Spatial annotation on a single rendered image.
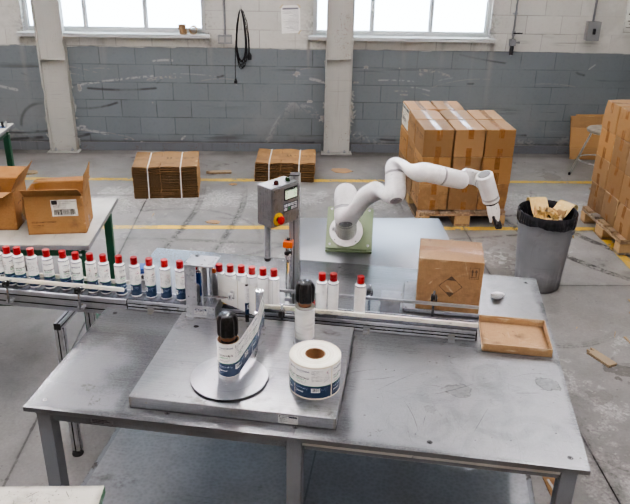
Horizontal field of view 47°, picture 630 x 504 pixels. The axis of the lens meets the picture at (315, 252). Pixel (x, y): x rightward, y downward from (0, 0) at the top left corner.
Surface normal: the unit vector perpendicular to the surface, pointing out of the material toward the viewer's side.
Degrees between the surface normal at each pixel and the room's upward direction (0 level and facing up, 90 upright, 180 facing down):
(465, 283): 90
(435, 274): 90
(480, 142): 90
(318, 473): 2
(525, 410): 0
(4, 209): 90
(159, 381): 0
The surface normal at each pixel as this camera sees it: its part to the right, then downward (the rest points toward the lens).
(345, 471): 0.04, -0.90
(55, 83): 0.04, 0.42
